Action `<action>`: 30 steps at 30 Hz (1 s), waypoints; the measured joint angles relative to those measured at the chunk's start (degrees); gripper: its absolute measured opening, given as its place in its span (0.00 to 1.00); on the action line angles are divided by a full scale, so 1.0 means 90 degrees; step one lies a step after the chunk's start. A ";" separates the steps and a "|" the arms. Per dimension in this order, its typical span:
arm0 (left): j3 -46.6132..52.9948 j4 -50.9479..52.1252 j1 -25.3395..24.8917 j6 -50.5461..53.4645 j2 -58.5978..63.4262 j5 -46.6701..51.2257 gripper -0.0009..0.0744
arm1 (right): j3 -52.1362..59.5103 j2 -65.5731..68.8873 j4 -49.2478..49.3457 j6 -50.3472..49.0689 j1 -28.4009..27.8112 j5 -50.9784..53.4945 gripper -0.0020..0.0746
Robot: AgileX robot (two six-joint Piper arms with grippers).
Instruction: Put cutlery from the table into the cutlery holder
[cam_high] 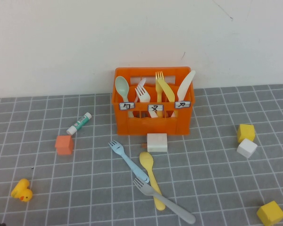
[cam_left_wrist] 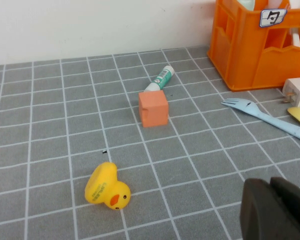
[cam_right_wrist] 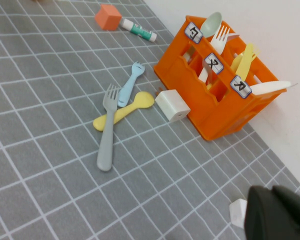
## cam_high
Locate white plastic knife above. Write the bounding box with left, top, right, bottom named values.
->
left=171, top=70, right=196, bottom=118

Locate paper label fork character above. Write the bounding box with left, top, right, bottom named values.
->
left=148, top=104, right=164, bottom=112

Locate paper label spoon character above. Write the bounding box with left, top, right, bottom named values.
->
left=119, top=102, right=135, bottom=111

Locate yellow rubber duck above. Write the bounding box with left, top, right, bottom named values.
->
left=10, top=178, right=33, bottom=202

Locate yellow plastic fork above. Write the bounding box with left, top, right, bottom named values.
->
left=155, top=71, right=166, bottom=118

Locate paper label knife character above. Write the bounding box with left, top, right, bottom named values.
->
left=174, top=101, right=191, bottom=109

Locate yellow plastic spoon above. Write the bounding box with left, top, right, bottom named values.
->
left=139, top=152, right=166, bottom=211

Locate grey plastic fork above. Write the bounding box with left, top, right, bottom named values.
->
left=133, top=177, right=197, bottom=225

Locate white fork in crate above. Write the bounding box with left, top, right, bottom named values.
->
left=129, top=77, right=147, bottom=117

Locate light blue plastic fork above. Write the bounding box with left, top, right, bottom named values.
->
left=108, top=140, right=150, bottom=184

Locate white eraser block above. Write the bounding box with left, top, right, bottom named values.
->
left=141, top=133, right=168, bottom=153

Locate yellow plastic knife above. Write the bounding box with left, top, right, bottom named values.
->
left=157, top=78, right=176, bottom=103

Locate white foam cube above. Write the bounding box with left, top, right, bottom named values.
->
left=237, top=138, right=258, bottom=159

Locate orange foam block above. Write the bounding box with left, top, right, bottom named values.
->
left=54, top=135, right=74, bottom=155

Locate yellow foam cube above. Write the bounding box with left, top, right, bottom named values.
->
left=257, top=201, right=283, bottom=226
left=237, top=124, right=256, bottom=143

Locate green white glue stick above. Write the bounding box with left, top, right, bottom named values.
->
left=66, top=112, right=92, bottom=135

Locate orange plastic cutlery holder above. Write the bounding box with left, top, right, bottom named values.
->
left=111, top=67, right=196, bottom=136

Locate pale green plastic spoon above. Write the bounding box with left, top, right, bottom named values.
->
left=115, top=75, right=131, bottom=103

